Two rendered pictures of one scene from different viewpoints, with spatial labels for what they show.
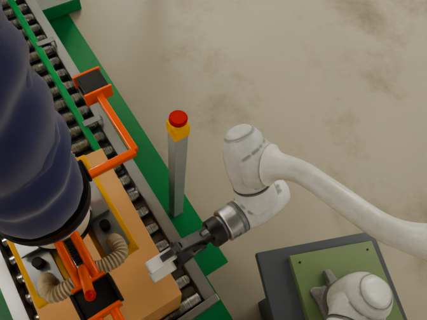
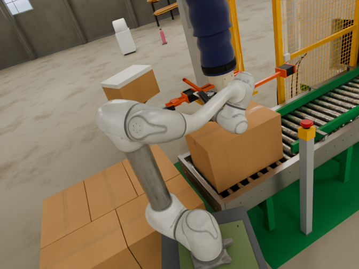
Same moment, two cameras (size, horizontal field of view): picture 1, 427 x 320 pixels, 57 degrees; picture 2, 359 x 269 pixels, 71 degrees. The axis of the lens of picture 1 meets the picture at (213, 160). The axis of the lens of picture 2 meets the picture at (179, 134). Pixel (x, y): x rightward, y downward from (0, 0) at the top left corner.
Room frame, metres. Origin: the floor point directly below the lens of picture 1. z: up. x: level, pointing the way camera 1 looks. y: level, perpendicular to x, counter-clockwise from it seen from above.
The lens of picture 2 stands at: (0.65, -1.20, 1.93)
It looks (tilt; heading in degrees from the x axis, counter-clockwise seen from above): 32 degrees down; 118
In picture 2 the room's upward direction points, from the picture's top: 18 degrees counter-clockwise
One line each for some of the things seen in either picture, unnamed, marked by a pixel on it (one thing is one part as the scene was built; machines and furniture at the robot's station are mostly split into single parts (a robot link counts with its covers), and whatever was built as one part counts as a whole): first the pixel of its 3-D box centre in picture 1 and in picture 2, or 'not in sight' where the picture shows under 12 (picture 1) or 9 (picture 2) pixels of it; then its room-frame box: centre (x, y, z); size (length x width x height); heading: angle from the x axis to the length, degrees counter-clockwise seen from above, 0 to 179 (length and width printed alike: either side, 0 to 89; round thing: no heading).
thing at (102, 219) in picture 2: not in sight; (122, 216); (-0.70, -0.12, 0.34); 1.20 x 1.00 x 0.40; 44
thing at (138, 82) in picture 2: not in sight; (131, 87); (-1.29, 1.58, 0.82); 0.60 x 0.40 x 0.40; 67
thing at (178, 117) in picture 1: (178, 120); (306, 124); (0.76, 0.16, 1.02); 0.07 x 0.07 x 0.04
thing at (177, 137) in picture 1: (176, 177); (306, 187); (0.76, 0.16, 0.50); 0.07 x 0.07 x 1.00; 44
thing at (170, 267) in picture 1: (162, 271); not in sight; (0.18, 0.07, 1.19); 0.07 x 0.03 x 0.01; 135
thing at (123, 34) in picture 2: not in sight; (124, 36); (-4.59, 7.07, 0.58); 0.65 x 0.53 x 1.16; 114
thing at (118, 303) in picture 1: (97, 298); (189, 95); (0.08, 0.20, 1.27); 0.10 x 0.08 x 0.06; 135
